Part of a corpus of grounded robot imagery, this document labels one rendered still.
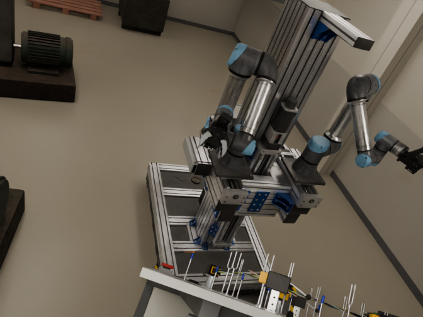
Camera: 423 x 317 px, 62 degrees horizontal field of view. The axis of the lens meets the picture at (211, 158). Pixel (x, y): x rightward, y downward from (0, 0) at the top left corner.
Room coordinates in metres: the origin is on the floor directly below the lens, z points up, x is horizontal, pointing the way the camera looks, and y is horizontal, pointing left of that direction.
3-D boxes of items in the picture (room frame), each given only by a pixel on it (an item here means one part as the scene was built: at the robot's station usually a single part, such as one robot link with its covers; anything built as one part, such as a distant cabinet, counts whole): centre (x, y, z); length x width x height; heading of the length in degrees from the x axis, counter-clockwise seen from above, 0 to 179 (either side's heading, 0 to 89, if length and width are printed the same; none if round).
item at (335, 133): (1.97, -0.64, 1.54); 0.15 x 0.12 x 0.55; 142
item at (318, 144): (1.87, -0.56, 1.33); 0.13 x 0.12 x 0.14; 142
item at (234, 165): (1.64, -0.11, 1.21); 0.15 x 0.15 x 0.10
